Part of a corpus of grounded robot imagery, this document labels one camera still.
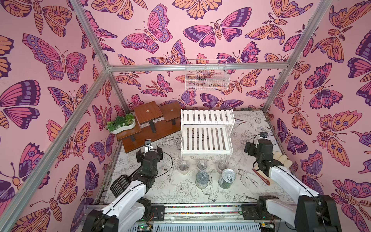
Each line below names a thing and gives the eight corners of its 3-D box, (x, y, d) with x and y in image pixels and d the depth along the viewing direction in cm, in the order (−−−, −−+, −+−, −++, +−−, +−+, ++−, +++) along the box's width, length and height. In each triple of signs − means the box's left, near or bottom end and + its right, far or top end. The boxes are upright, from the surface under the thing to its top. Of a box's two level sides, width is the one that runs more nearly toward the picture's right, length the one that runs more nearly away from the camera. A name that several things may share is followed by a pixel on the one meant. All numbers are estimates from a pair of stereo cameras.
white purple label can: (195, 188, 83) (195, 184, 77) (195, 175, 88) (195, 170, 82) (208, 188, 83) (210, 184, 77) (207, 175, 88) (208, 170, 82)
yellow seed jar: (178, 173, 89) (177, 169, 85) (181, 163, 93) (180, 159, 88) (187, 175, 88) (186, 172, 83) (189, 165, 92) (189, 162, 87)
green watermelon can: (219, 189, 83) (223, 182, 74) (217, 176, 88) (220, 168, 78) (231, 189, 83) (237, 182, 74) (229, 176, 88) (234, 168, 78)
